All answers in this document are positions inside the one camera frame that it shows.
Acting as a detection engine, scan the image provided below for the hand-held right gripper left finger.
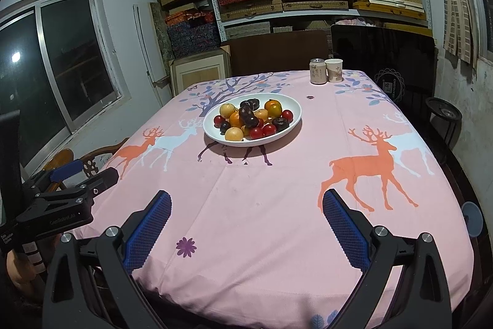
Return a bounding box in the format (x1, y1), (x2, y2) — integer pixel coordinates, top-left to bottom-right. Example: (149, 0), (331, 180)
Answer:
(42, 190), (173, 329)

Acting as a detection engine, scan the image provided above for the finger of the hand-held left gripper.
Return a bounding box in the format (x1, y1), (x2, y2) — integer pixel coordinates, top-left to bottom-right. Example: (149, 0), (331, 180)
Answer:
(33, 167), (119, 211)
(21, 159), (84, 197)

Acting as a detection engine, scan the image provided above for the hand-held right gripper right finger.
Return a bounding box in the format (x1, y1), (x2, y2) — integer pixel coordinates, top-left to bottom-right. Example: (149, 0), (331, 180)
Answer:
(323, 189), (452, 329)

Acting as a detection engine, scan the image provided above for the white plate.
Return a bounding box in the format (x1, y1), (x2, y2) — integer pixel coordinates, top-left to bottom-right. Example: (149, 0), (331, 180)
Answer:
(203, 93), (303, 148)

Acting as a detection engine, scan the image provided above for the person's left hand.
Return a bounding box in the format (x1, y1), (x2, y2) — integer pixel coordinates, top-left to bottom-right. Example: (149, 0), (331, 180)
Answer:
(8, 247), (44, 289)

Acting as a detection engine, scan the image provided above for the wooden chair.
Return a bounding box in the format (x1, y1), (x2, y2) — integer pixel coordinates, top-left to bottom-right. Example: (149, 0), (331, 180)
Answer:
(42, 137), (129, 183)

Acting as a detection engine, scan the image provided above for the sliding glass window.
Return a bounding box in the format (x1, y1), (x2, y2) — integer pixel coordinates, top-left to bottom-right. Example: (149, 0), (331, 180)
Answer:
(0, 0), (129, 168)

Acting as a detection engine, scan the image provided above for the blue round object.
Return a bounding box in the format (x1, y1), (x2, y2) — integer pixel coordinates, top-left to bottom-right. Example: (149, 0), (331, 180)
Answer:
(461, 201), (484, 237)

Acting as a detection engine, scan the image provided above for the white door panel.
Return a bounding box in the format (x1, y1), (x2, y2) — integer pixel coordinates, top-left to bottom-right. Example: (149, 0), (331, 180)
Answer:
(133, 3), (174, 98)

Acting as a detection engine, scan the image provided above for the black round stool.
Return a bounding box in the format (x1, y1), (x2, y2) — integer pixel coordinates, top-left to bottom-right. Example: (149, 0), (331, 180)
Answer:
(426, 97), (463, 152)

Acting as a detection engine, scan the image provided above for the framed picture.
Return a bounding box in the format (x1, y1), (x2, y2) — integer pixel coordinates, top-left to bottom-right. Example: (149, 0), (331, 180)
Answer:
(169, 47), (232, 96)

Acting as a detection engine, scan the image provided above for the beige beverage can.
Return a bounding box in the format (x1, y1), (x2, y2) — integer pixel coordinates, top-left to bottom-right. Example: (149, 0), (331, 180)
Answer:
(310, 58), (327, 85)

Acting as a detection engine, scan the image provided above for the paper cup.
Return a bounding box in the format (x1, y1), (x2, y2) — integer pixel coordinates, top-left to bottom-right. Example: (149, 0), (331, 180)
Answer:
(324, 58), (343, 83)

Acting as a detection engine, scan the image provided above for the grey stone slab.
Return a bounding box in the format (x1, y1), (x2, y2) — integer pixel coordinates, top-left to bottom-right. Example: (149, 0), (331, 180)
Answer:
(149, 2), (175, 62)

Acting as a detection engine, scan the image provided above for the stack of blue patterned boxes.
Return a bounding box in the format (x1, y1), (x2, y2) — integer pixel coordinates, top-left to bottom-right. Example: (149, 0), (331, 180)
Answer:
(165, 9), (220, 58)

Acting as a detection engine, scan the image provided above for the black chair back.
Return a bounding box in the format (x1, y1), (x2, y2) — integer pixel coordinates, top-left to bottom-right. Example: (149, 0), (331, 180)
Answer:
(330, 24), (438, 110)

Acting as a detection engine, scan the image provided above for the dark brown board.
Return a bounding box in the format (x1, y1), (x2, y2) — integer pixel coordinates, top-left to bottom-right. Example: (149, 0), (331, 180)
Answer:
(220, 30), (328, 77)

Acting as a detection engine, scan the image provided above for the stack of grey woven boxes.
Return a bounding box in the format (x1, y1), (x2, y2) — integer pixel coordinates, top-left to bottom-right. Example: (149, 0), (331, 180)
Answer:
(224, 22), (271, 40)

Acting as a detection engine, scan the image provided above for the stack of yellow white boxes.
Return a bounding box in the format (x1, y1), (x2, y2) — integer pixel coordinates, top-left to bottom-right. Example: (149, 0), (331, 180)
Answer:
(352, 0), (428, 20)

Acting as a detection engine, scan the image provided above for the window with metal grille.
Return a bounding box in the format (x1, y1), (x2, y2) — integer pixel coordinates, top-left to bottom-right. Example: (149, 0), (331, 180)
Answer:
(460, 0), (493, 62)

